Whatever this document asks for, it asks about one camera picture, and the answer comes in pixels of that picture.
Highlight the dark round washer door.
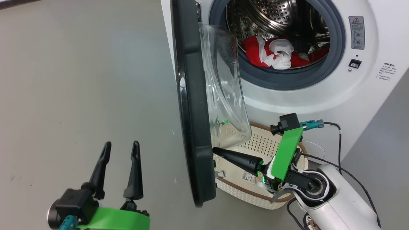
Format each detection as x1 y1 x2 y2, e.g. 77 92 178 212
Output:
172 0 253 208

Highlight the small printed text label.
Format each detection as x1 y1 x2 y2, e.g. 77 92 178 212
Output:
375 62 398 82

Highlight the red white striped garment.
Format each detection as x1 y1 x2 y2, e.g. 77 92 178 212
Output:
243 36 278 68

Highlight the cream perforated laundry basket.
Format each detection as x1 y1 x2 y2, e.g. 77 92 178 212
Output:
212 123 309 210

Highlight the left camera cable teal plug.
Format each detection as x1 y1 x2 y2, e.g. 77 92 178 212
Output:
58 216 79 230

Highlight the white front-load washing machine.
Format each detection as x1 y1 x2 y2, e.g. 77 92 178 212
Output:
160 0 409 179

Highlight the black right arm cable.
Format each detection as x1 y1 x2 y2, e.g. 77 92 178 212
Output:
300 153 381 228

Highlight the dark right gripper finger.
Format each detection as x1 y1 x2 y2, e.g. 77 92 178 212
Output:
212 147 264 175

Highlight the grey warning sticker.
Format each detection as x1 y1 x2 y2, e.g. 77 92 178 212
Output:
348 16 365 50

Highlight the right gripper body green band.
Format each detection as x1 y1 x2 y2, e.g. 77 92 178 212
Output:
257 128 303 190

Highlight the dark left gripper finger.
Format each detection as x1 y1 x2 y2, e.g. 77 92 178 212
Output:
124 141 143 201
81 142 112 200

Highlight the right camera cable teal plug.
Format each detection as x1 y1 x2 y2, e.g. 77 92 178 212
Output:
300 119 342 175

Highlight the camera cable teal plug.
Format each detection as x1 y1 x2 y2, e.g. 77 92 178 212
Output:
300 119 342 175
58 216 79 230

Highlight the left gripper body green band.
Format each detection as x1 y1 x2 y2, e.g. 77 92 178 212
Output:
77 200 150 230

